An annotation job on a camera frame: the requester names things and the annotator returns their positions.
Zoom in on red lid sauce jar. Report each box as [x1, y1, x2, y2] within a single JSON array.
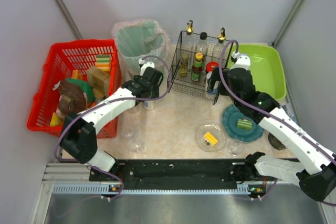
[[205, 61, 219, 73]]

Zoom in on small glass bowl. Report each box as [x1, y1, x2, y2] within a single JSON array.
[[228, 139, 243, 156]]

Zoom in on clear glass plate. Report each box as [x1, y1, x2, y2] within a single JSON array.
[[195, 123, 227, 152]]

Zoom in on small gold cap bottle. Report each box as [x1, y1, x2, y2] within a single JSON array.
[[180, 53, 188, 77]]

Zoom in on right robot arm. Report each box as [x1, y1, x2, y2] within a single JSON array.
[[208, 67, 335, 202]]

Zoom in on yellow cake piece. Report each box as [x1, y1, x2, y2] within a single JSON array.
[[203, 132, 218, 146]]

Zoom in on black wire rack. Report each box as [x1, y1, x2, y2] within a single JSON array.
[[170, 31, 219, 104]]

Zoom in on red plastic basket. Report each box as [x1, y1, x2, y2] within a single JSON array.
[[27, 39, 122, 137]]

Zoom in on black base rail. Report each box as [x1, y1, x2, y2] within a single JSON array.
[[89, 158, 279, 190]]

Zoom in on green striped cake piece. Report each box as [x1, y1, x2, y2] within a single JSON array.
[[236, 119, 253, 130]]

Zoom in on green bin with plastic bag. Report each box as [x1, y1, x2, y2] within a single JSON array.
[[111, 18, 170, 81]]

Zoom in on teal ceramic plate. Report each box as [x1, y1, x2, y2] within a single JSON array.
[[222, 104, 265, 143]]

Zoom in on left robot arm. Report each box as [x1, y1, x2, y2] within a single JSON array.
[[59, 67, 163, 173]]

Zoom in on cardboard box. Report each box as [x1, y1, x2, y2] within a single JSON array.
[[86, 66, 111, 96]]

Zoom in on brown crumpled bag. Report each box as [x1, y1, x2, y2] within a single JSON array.
[[56, 80, 87, 120]]

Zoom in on green plastic tub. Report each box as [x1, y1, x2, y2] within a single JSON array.
[[239, 44, 287, 101]]

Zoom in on black cap clear bottle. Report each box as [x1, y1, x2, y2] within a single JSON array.
[[195, 32, 208, 56]]

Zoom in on dark jar at right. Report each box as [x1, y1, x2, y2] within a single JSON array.
[[268, 133, 286, 151]]

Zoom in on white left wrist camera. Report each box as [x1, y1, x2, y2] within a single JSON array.
[[139, 59, 155, 76]]

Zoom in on clear glass front left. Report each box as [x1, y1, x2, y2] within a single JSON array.
[[128, 140, 144, 153]]

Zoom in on striped sponge pack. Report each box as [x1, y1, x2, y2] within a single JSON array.
[[95, 54, 111, 73]]

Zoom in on gold pourer glass bottle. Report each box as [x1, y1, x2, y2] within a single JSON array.
[[183, 20, 196, 51]]

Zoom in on silver lid spice jar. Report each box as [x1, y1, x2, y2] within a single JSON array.
[[143, 100, 155, 111]]

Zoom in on yellow cap sauce bottle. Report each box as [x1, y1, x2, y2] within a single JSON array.
[[191, 52, 203, 82]]

